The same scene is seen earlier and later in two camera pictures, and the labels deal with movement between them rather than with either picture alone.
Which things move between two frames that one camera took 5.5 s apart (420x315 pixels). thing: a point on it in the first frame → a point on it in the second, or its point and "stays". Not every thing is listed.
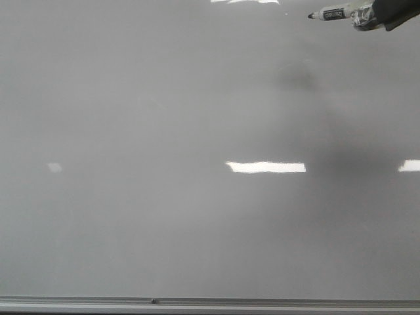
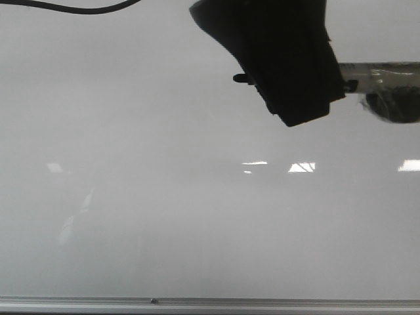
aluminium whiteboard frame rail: [208, 304] stays
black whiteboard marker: [340, 12] → [365, 76]
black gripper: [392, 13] → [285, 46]
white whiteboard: [231, 149] stays
